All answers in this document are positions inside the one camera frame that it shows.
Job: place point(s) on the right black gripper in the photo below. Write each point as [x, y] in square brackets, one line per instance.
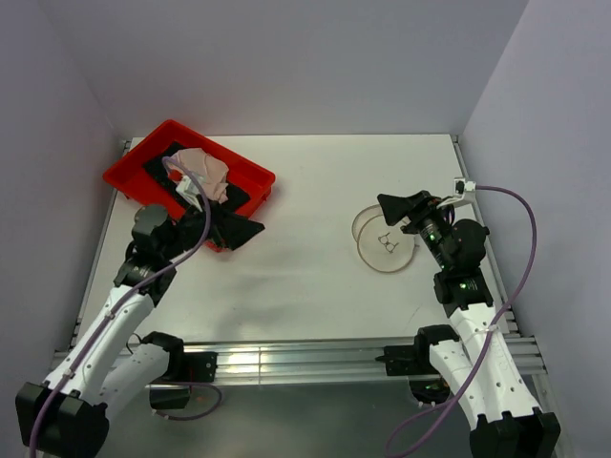
[416, 213]

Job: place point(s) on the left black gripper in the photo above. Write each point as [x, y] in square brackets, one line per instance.
[213, 228]

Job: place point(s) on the black cloth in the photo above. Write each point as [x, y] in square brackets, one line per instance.
[157, 171]

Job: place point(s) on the white mesh laundry bag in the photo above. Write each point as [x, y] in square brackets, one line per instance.
[382, 248]

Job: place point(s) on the pink beige bra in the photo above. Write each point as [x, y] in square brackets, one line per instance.
[213, 171]

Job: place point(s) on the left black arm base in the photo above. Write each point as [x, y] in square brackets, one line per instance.
[175, 389]

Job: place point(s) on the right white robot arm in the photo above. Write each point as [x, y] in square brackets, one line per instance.
[470, 352]

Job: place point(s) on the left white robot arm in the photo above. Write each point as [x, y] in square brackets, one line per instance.
[69, 414]

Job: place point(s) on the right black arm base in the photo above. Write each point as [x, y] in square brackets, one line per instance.
[427, 387]

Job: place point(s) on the red plastic tray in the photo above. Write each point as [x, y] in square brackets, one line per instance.
[129, 177]

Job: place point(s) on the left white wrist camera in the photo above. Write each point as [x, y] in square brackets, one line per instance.
[190, 190]

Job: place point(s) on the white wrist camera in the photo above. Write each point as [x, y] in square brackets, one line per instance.
[464, 191]
[190, 190]

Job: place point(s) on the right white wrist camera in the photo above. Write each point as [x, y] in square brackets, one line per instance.
[464, 191]

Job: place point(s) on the aluminium mounting rail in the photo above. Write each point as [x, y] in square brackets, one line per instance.
[299, 362]

